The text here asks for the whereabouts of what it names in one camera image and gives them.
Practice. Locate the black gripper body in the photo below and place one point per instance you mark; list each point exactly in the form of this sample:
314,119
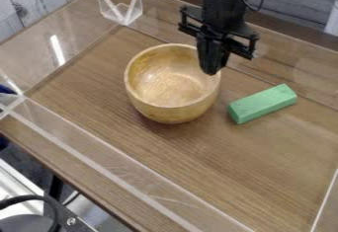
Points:
219,20

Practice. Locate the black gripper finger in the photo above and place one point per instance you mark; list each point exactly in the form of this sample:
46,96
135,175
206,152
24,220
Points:
206,55
221,54

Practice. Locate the light wooden bowl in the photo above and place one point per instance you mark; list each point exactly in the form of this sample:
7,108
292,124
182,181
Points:
169,89

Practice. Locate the green rectangular block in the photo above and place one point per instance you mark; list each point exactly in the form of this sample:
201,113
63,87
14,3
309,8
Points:
262,103

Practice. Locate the white object at right edge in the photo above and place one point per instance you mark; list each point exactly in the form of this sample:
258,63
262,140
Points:
332,25

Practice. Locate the blue object behind acrylic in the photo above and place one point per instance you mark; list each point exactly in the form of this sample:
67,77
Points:
7,90

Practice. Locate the black table leg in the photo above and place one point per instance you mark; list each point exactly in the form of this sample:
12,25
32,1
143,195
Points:
56,188

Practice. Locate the clear acrylic enclosure wall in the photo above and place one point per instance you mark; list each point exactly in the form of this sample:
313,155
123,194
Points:
206,176

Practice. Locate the black metal bracket with screw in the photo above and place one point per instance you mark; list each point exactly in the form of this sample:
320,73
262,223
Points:
68,221

